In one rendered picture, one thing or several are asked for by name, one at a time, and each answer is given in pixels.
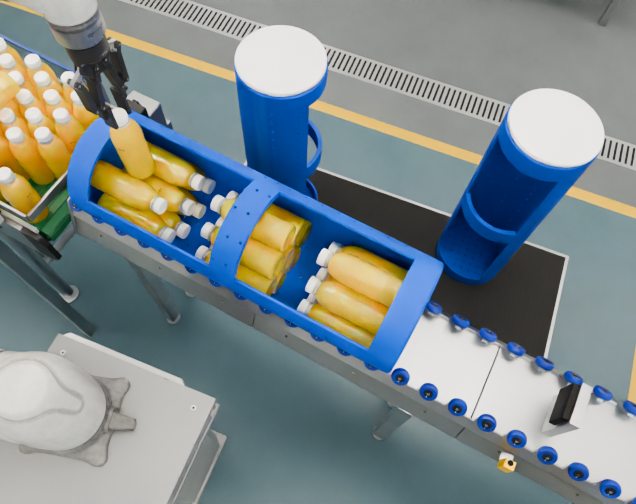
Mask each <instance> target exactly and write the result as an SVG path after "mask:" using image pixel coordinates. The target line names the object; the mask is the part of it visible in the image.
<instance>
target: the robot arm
mask: <svg viewBox="0 0 636 504"><path fill-rule="evenodd" d="M0 1H6V2H12V3H16V4H19V5H22V6H24V7H27V8H29V9H31V10H33V11H35V12H37V13H39V14H43V15H44V18H45V20H46V22H47V24H48V25H49V27H50V29H51V31H52V33H53V35H54V37H55V39H56V41H57V42H58V43H59V44H60V45H62V46H63V47H64V48H65V50H66V52H67V54H68V56H69V57H70V59H71V60H72V62H73V63H74V71H75V72H76V73H75V75H74V77H73V78H72V79H71V78H68V79H67V81H66V83H67V84H68V85H70V86H71V87H73V89H74V91H75V92H76V94H77V96H78V97H79V99H80V101H81V102H82V104H83V106H84V107H85V109H86V110H87V111H89V112H91V113H93V114H95V115H99V117H100V118H102V119H103V120H104V122H105V124H106V125H108V126H110V127H112V128H114V129H116V130H117V129H118V128H119V126H118V124H117V122H116V119H115V117H114V115H113V112H112V110H111V108H110V106H109V105H107V104H105V100H104V96H103V92H102V87H101V82H102V80H101V73H102V72H103V73H104V75H105V76H106V77H107V79H108V80H109V82H110V83H111V84H112V85H113V86H114V87H113V86H111V87H110V88H109V89H110V91H111V93H112V95H113V97H114V100H115V102H116V104H117V106H118V108H122V109H124V110H125V111H126V112H127V114H129V115H130V114H131V113H132V111H131V109H130V107H129V104H128V102H127V99H126V98H127V94H126V91H127V90H128V86H126V85H124V84H125V82H128V81H129V75H128V72H127V69H126V66H125V62H124V59H123V56H122V53H121V42H120V41H118V40H116V39H114V38H112V37H108V38H106V35H105V33H106V24H105V21H104V19H103V16H102V13H101V11H100V7H99V4H98V2H97V0H0ZM109 57H110V60H111V62H110V61H109ZM111 63H112V64H111ZM82 76H83V77H84V79H85V80H86V82H87V86H88V89H87V88H86V87H85V83H84V82H83V80H82ZM88 90H89V91H88ZM130 386H131V384H130V381H129V380H128V379H126V378H124V377H120V378H106V377H101V376H95V375H90V374H89V373H87V372H86V371H85V370H84V369H82V368H81V367H79V366H78V365H76V364H75V363H73V362H71V361H69V360H67V359H65V358H63V357H61V356H58V355H56V354H52V353H48V352H41V351H29V352H18V351H8V350H4V349H0V439H1V440H5V441H8V442H12V443H16V444H19V445H18V448H19V451H20V452H21V453H24V454H32V453H43V454H49V455H54V456H60V457H65V458H70V459H76V460H81V461H85V462H87V463H89V464H91V465H92V466H95V467H102V466H104V465H105V464H106V462H107V460H108V447H109V443H110V440H111V437H112V434H113V431H114V430H125V431H134V429H135V428H136V425H137V422H136V419H134V418H131V417H128V416H125V415H122V414H119V411H120V408H121V405H122V402H123V399H124V397H125V395H126V394H127V392H128V391H129V389H130Z"/></svg>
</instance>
